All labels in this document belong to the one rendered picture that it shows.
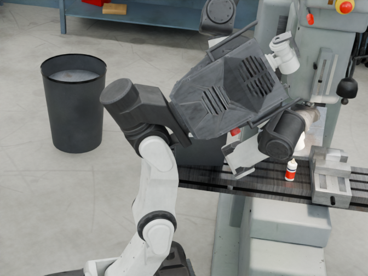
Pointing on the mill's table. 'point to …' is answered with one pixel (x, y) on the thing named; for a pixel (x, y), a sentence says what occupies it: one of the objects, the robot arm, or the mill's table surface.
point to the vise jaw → (332, 168)
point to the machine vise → (328, 181)
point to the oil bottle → (291, 170)
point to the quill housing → (317, 36)
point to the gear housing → (332, 19)
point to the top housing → (360, 6)
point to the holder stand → (201, 151)
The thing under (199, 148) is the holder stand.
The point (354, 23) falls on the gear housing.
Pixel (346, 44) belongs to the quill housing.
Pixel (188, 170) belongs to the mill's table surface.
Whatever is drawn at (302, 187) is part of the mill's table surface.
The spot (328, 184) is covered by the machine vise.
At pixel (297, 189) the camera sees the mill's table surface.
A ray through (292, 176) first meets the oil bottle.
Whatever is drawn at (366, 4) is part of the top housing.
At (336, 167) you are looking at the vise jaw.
